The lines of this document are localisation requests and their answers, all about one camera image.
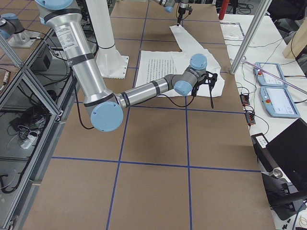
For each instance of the lower teach pendant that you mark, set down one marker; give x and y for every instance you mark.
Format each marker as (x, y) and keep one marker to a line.
(278, 102)

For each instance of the lower orange circuit board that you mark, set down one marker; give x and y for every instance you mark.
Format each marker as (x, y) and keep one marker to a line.
(250, 119)

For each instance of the white power strip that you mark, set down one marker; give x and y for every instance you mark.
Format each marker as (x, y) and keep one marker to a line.
(31, 138)

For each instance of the aluminium frame post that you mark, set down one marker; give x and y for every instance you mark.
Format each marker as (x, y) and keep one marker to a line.
(260, 12)

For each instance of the red cylinder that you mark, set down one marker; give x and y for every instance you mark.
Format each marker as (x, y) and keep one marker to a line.
(223, 9)

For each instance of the upper teach pendant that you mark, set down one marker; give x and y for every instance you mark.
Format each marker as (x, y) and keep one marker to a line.
(265, 79)

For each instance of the white long-sleeve printed shirt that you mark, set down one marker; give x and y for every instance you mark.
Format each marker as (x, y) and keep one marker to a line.
(157, 64)

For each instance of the upper orange circuit board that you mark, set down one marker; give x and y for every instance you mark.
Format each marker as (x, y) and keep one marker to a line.
(244, 99)

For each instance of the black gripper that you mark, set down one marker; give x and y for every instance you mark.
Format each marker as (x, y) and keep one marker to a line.
(194, 90)
(181, 11)

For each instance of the orange circuit board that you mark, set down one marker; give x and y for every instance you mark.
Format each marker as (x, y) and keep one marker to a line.
(250, 119)
(244, 99)

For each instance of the clear plastic bag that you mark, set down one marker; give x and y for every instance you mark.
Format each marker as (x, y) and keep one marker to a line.
(232, 31)

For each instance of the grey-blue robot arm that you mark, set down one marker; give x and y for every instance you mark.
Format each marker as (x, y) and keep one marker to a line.
(104, 106)
(169, 6)

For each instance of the aluminium side frame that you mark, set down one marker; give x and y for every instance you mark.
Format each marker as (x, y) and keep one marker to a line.
(37, 99)

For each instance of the teach pendant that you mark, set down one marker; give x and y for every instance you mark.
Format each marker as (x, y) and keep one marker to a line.
(278, 102)
(265, 79)

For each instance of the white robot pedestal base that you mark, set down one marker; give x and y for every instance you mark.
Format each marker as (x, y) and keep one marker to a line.
(110, 62)

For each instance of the black laptop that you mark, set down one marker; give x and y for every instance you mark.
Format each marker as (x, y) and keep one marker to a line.
(289, 150)

